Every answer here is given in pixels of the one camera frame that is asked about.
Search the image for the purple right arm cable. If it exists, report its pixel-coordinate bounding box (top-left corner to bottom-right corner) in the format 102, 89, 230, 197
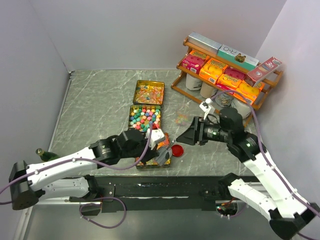
209, 89, 320, 240

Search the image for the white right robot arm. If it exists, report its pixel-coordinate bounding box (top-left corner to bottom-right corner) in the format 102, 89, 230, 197
176, 108, 320, 240

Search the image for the monkey print cup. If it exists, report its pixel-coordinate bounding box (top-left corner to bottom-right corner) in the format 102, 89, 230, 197
214, 90, 234, 108

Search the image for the silver metal scoop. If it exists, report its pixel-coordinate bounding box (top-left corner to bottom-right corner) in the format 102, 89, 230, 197
155, 140, 176, 166

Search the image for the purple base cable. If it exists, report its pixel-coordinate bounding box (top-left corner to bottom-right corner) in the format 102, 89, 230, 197
79, 196, 127, 228

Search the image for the red jar lid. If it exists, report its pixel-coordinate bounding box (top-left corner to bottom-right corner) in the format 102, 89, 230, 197
171, 144, 184, 158

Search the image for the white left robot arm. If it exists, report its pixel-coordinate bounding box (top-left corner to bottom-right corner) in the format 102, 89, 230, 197
9, 128, 166, 211

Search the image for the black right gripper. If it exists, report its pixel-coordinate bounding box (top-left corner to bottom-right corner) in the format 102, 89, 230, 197
175, 116, 231, 145

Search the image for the teal cat box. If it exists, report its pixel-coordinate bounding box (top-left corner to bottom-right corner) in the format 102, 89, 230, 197
217, 44, 259, 71

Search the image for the wooden two-tier shelf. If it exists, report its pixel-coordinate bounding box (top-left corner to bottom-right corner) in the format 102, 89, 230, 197
171, 38, 284, 111

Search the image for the silver long box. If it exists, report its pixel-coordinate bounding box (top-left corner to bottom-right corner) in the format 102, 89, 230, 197
187, 31, 222, 54

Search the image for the gold tin of star candies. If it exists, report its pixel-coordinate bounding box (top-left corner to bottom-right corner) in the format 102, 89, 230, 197
128, 104, 162, 133

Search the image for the gold tin of stick candies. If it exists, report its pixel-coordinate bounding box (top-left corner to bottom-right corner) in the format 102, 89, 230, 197
132, 80, 165, 106

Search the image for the beige cup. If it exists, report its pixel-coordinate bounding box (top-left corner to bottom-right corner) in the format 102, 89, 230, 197
200, 82, 218, 99

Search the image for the clear glass jar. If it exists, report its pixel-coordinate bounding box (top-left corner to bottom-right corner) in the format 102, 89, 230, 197
174, 106, 191, 126

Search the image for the red long box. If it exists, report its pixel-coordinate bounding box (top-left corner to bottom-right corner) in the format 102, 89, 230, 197
245, 56, 283, 87

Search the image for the pink orange sponge box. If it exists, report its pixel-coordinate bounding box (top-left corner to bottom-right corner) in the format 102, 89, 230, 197
215, 66, 246, 90

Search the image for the green champagne bottle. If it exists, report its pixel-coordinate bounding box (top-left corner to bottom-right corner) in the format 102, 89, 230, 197
35, 148, 60, 162

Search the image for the gold tin of gummy candies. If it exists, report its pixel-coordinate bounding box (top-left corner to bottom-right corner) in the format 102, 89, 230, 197
136, 132, 172, 169

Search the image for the white printed cup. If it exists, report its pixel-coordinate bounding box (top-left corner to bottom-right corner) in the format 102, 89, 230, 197
230, 98, 252, 120

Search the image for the orange yellow sponge box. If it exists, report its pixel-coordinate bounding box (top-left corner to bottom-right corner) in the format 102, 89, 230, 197
233, 80, 265, 105

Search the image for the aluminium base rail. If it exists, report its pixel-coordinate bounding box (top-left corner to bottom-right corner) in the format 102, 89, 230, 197
36, 197, 78, 205

